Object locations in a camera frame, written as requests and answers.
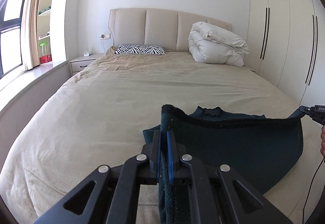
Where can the zebra print pillow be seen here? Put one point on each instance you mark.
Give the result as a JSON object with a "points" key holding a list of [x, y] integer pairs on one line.
{"points": [[140, 49]]}

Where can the green bottle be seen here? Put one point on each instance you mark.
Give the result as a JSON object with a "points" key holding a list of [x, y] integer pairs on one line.
{"points": [[43, 47]]}

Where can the white wardrobe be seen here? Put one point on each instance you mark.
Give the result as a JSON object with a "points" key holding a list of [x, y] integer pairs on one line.
{"points": [[286, 47]]}

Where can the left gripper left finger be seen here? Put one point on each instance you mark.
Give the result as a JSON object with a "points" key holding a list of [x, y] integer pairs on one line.
{"points": [[109, 194]]}

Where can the black framed window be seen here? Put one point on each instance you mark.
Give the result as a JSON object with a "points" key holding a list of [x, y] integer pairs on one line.
{"points": [[11, 20]]}

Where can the folded white duvet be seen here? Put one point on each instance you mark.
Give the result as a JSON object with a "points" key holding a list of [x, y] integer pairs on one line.
{"points": [[210, 44]]}

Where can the beige bed sheet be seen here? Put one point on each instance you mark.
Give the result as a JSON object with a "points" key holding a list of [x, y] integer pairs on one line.
{"points": [[98, 117]]}

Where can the wall power socket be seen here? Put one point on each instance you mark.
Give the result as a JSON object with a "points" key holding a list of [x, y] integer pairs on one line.
{"points": [[105, 36]]}

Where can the dark teal knit sweater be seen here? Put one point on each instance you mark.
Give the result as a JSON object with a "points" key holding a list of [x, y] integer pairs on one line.
{"points": [[262, 150]]}

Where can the beige bedside table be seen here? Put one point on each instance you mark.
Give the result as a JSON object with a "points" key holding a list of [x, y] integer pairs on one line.
{"points": [[80, 63]]}

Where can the white wall shelf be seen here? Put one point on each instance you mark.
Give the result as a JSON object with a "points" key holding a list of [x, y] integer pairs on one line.
{"points": [[43, 24]]}

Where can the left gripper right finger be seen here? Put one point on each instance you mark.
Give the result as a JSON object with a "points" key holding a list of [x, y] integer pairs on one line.
{"points": [[218, 194]]}

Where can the beige curtain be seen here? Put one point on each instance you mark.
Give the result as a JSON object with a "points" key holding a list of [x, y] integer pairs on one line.
{"points": [[28, 35]]}

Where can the red box on sill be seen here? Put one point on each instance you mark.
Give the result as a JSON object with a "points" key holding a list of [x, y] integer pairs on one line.
{"points": [[45, 59]]}

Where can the person's right hand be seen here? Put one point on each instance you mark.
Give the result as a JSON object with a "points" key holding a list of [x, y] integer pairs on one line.
{"points": [[322, 150]]}

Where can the beige padded headboard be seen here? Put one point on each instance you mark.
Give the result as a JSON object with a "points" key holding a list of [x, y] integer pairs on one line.
{"points": [[167, 28]]}

